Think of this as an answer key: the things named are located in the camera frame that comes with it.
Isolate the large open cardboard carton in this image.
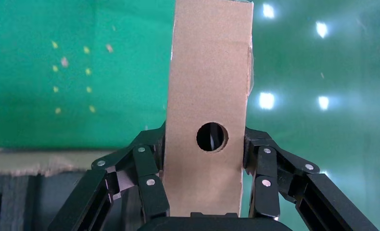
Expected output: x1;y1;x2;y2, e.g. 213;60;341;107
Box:
0;148;139;231

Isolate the long brown cardboard box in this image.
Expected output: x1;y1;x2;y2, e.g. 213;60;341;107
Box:
162;0;254;218

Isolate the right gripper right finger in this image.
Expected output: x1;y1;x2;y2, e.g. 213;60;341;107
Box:
242;127;379;231

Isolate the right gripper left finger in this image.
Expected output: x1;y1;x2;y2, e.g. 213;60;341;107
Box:
48;121;171;231

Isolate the green cloth with yellow specks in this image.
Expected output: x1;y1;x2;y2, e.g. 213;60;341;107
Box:
0;0;176;151

